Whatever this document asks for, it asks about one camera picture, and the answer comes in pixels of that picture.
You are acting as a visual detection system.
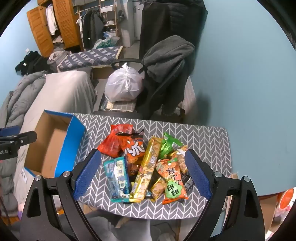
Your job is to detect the black clothes pile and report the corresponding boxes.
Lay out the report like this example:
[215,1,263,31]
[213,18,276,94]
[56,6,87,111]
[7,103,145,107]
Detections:
[15,49,50,76]

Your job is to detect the black office chair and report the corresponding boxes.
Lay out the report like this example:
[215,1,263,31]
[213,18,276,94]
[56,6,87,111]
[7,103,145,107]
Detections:
[111,58,193,121]

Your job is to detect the white plastic bag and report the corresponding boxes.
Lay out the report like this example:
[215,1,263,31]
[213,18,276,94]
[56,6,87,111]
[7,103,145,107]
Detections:
[105,62,145,103]

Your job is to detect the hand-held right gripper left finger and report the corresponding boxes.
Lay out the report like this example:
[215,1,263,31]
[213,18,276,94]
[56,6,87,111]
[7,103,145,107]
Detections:
[20,148,102,241]

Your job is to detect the checked bed blanket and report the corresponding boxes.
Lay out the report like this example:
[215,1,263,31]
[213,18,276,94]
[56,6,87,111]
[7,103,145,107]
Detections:
[56,45,124,72]

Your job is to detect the pale plastic bags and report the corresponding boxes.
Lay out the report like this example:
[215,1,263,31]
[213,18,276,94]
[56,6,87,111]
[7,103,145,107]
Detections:
[93,32,120,49]

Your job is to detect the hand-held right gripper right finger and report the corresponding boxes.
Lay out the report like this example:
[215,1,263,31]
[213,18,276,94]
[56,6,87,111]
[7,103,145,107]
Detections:
[184,149,266,241]

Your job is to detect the light blue snack packet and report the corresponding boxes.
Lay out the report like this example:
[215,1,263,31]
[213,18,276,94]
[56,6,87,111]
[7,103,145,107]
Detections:
[103,157,131,203]

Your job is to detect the black hanging coat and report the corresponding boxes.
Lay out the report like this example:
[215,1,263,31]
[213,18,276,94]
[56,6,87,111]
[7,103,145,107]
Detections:
[138,0,207,61]

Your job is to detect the orange white bag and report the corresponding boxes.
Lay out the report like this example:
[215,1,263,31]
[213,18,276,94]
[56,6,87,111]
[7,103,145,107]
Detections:
[274,189,296,223]

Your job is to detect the blue cardboard box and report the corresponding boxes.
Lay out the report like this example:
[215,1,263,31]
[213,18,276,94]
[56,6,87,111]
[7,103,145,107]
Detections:
[14,110,87,186]

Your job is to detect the orange snack packet green label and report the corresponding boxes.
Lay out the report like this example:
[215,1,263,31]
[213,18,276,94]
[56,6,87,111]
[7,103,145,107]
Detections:
[155,158,189,205]

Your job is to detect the wooden wardrobe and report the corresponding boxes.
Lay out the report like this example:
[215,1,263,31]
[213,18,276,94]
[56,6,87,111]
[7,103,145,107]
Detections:
[26,0,85,57]

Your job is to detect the dark hanging clothes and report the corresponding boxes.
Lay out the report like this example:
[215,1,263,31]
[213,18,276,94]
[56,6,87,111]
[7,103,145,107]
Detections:
[82,10,105,49]

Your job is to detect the white hanging shirt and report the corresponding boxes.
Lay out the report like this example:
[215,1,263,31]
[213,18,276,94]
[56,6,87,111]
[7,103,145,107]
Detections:
[45,4,59,36]

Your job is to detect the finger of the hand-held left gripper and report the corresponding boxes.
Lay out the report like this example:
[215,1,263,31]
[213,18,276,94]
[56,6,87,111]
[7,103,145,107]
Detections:
[0,126,20,138]
[0,131,38,146]

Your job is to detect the small yellow snack packet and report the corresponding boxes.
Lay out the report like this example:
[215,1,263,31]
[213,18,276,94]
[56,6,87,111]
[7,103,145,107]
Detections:
[150,177,167,201]
[169,145,189,175]

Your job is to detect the grey herringbone tablecloth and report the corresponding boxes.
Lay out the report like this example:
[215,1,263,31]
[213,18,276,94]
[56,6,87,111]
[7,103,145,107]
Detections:
[54,113,232,219]

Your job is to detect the grey quilt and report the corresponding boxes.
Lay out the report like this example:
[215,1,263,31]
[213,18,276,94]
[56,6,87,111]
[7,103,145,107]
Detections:
[0,71,47,210]

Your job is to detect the long yellow snack packet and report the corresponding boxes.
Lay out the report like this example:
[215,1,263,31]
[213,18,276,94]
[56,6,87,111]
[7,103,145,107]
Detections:
[129,136,162,203]

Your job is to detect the grey fleece jacket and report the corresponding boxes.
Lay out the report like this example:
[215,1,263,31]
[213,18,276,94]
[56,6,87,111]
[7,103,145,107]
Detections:
[141,35,196,115]

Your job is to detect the beige mattress cover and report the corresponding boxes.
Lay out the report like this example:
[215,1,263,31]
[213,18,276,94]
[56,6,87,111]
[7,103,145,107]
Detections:
[13,70,98,186]

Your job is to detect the checked seat cushion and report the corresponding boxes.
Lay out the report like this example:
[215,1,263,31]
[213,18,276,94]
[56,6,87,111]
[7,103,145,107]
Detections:
[99,97,137,113]

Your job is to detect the grey clothes pile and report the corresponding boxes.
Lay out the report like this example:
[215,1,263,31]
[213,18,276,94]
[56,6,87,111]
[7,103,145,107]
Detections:
[47,47,70,68]

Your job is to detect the orange snack packet black top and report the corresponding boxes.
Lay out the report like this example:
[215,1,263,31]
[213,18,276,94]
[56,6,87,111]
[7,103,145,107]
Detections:
[116,129,147,177]

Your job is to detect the red transparent snack packet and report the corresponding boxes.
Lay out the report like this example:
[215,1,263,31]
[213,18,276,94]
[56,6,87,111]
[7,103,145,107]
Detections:
[97,124,134,158]

